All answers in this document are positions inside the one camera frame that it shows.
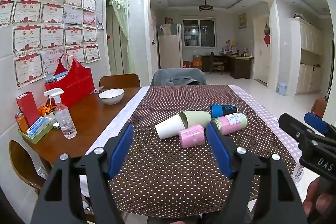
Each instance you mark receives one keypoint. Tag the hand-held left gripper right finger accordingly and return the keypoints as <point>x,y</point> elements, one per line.
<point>220,153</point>

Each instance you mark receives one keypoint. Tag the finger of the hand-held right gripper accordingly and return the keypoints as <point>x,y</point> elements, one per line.
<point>316,121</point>
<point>294,125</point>

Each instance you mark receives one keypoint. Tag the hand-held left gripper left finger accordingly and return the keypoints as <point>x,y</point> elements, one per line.
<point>121,150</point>

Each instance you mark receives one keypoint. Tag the small pink cup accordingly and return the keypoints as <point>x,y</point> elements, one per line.
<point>192,137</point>

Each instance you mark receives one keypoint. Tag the pink and green labelled cup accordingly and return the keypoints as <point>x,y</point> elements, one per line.
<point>231,123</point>

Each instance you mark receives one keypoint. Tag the light green cup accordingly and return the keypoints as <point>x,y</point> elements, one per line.
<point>198,118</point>

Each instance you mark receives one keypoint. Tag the blue and black cup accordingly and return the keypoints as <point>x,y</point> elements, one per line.
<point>223,109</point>

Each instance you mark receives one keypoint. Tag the white cup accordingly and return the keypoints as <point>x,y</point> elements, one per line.
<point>169,127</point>

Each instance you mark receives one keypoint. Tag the person's right hand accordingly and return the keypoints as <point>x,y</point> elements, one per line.
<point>319,200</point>

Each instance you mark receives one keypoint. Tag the light blue bin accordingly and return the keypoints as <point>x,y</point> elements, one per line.
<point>282,88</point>

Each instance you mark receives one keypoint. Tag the brown polka dot tablecloth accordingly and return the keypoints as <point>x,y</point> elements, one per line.
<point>168,176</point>

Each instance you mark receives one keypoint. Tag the white bowl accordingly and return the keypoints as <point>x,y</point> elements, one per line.
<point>111,96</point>

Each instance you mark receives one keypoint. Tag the clear spray bottle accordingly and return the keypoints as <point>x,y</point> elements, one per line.
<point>65,121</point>

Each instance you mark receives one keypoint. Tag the wooden chair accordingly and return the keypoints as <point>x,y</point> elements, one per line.
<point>119,80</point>
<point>25,163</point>

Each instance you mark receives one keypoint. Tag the red tote bag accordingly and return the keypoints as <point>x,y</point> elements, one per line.
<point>73,87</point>

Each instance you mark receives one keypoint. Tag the dark wooden desk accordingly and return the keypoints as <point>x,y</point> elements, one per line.
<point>240,65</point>

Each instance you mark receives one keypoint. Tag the white door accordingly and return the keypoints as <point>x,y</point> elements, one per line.
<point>260,50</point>

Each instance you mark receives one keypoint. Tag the green tray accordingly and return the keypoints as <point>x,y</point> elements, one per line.
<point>39,134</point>

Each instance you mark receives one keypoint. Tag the blue and white box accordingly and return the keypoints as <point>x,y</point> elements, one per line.
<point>39,126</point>

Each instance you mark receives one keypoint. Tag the grey cloth covered chair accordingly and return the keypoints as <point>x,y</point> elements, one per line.
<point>178,76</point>

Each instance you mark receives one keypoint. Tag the dark desk chair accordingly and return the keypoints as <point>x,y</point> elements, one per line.
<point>216,64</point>

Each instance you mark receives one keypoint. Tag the red hanging ornament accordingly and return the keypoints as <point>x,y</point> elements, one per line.
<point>266,34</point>

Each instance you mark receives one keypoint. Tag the red gift box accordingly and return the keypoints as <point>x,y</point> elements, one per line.
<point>27,108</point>

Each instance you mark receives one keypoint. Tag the orange drink can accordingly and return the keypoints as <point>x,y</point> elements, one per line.
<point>21,123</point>

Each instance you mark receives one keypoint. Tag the white refrigerator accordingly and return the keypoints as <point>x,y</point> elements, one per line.
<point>170,49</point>

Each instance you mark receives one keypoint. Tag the window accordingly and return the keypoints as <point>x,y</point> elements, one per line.
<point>199,33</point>

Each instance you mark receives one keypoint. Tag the light green curtain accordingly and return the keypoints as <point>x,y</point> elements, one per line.
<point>120,12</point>

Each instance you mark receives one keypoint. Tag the ceiling fan lamp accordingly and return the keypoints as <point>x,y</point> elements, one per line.
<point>205,6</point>

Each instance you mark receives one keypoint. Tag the cream wall cabinet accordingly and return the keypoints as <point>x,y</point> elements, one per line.
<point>309,56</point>

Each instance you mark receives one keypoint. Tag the wall socket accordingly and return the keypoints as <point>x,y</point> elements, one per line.
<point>42,172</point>

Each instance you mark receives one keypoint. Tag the small framed wall picture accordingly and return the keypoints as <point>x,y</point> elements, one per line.
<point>242,20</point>

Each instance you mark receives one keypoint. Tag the group of wall certificates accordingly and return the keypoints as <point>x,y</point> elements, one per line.
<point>52,32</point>

